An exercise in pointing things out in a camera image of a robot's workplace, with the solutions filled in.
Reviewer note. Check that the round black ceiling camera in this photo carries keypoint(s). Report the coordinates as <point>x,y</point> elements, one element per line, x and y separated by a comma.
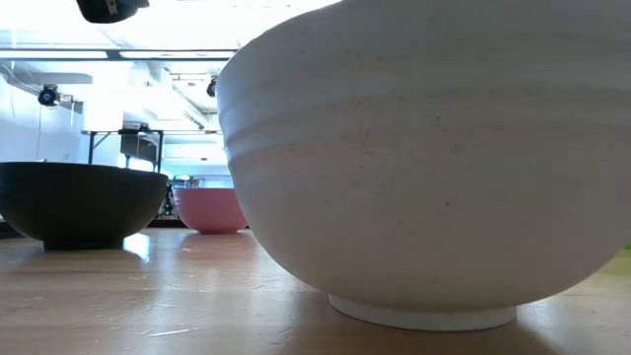
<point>48,96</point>

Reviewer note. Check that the dark cluttered shelf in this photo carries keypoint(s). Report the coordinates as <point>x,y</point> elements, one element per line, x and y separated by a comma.
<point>169,202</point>

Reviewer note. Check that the large teal bowl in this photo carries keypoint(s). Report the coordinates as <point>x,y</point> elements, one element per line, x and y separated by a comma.
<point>79,202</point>

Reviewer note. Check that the white ceiling duct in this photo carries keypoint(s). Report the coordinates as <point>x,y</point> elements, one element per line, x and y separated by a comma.
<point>59,78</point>

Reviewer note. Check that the small red plastic bowl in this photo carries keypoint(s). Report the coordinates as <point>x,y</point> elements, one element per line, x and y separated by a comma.
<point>209,209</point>

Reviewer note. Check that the large white bowl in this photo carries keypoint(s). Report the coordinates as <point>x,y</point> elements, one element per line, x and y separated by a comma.
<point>419,172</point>

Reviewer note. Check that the dark box under background table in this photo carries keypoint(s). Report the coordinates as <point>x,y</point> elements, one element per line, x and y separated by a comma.
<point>140,148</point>

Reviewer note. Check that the black device on background table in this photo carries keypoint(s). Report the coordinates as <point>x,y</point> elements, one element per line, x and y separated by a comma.
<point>132,130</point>

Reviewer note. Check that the black-legged background table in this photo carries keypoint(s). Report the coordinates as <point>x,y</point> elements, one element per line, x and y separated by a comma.
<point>161,153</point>

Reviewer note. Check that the small black hanging fixture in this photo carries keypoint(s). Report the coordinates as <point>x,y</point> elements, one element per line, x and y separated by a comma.
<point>212,87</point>

